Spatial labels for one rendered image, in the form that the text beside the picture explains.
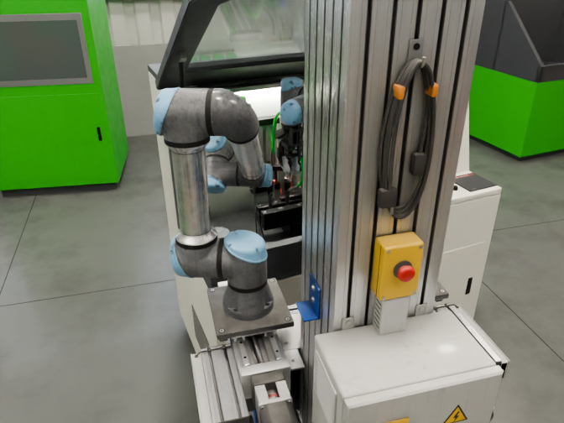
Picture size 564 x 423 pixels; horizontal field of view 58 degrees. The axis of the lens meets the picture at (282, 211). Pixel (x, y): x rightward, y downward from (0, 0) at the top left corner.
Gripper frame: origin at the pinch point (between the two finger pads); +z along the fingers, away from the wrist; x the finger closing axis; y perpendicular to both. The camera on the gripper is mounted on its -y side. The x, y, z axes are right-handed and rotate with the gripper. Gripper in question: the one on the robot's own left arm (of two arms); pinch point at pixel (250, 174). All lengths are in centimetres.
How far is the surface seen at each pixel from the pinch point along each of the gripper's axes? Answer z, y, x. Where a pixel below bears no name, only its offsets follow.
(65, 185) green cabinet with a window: 172, -92, -243
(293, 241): 19.2, 22.3, 10.9
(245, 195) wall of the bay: 46, -11, -21
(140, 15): 202, -290, -205
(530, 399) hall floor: 124, 83, 100
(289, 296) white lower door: 36, 41, 4
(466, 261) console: 91, 19, 77
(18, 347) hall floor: 68, 54, -164
